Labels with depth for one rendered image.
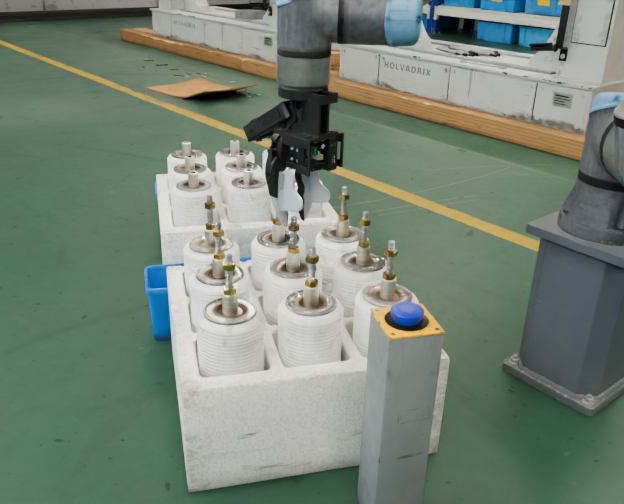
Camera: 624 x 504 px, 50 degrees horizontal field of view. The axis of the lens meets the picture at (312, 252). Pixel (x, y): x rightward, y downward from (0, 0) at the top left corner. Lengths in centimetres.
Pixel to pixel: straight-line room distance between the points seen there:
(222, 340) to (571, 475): 57
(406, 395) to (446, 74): 248
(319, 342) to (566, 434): 47
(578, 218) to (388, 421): 51
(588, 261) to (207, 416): 65
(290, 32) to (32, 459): 74
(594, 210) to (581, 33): 178
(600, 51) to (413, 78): 90
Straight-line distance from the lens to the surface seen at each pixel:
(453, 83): 318
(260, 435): 99
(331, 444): 103
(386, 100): 336
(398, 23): 92
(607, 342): 123
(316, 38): 93
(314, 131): 94
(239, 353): 94
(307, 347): 95
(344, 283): 108
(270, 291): 106
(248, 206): 143
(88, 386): 127
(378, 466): 90
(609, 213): 116
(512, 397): 127
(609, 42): 285
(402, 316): 80
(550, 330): 126
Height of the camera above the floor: 72
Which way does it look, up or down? 25 degrees down
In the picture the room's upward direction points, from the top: 2 degrees clockwise
